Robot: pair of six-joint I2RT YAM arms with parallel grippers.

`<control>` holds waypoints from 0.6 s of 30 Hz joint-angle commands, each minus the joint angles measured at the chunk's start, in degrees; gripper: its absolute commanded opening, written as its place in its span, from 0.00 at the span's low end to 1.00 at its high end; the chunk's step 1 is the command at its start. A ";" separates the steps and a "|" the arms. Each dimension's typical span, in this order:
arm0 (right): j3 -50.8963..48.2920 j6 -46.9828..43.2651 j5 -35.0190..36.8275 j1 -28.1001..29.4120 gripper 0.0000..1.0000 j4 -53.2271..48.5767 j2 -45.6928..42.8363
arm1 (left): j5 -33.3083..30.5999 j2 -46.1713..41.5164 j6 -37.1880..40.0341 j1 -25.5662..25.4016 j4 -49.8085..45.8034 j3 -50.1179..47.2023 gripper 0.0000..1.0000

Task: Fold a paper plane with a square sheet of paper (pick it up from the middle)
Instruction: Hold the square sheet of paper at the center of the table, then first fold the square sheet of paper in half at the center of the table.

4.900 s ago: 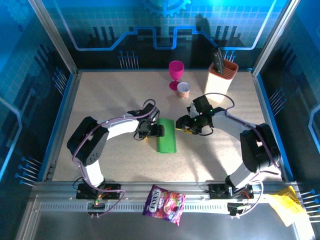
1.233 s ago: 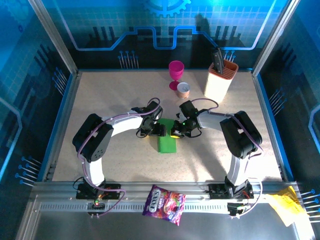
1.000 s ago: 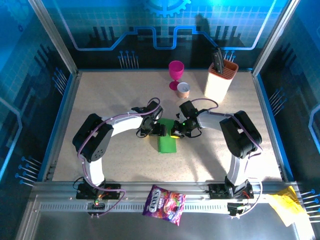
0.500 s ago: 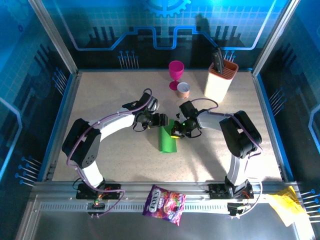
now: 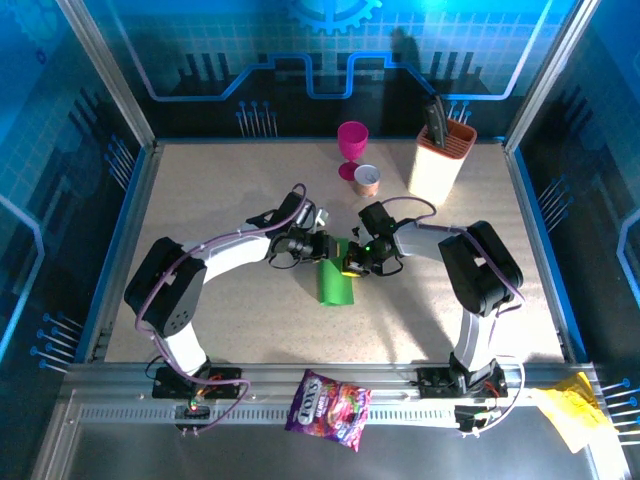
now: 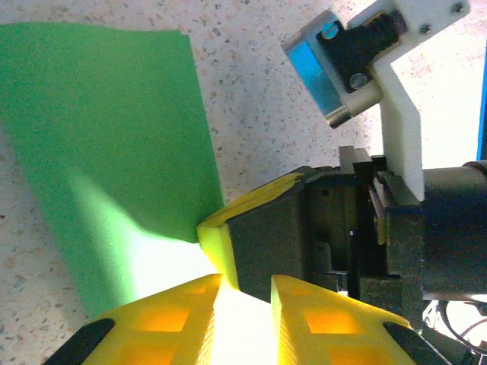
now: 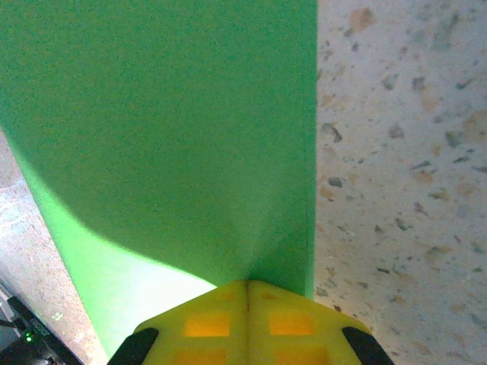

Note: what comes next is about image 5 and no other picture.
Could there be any slotted metal cable duct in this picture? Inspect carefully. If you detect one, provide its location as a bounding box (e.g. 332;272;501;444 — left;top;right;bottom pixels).
78;404;459;425

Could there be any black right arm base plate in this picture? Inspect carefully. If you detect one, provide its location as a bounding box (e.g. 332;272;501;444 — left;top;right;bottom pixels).
416;364;509;400

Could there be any aluminium corner post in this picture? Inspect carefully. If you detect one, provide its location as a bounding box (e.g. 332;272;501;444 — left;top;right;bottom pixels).
53;0;161;154
501;0;604;154

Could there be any purple candy bag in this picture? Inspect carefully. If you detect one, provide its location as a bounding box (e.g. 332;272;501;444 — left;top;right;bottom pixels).
283;368;374;454

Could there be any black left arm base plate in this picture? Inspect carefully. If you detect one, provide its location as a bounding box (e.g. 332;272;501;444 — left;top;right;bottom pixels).
151;366;244;401

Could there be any beige knife block orange top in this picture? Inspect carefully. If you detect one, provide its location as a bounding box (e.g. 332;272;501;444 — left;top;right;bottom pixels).
406;118;478;206

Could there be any aluminium side rail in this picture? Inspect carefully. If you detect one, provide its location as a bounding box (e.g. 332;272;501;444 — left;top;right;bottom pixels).
501;142;589;365
82;142;164;365

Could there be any black knife handle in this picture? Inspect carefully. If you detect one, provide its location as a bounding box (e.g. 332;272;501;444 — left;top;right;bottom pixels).
423;94;449;150

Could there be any tin can with silver lid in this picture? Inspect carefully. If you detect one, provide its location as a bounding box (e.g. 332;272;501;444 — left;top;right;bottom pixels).
353;164;382;199

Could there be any pink plastic goblet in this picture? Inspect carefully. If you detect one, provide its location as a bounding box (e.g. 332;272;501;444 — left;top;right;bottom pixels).
336;121;370;181

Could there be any aluminium front rail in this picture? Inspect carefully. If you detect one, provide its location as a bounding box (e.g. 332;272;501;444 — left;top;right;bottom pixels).
62;360;599;401

